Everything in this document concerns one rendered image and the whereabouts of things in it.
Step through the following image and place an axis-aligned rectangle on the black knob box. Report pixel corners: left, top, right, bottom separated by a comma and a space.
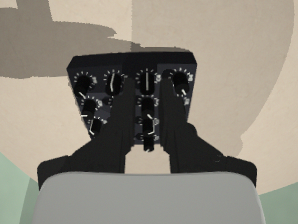
66, 52, 197, 152

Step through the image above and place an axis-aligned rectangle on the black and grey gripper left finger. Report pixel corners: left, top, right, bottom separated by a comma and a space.
37, 77, 136, 191

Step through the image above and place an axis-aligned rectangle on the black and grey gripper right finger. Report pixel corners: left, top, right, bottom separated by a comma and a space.
158, 78, 257, 187

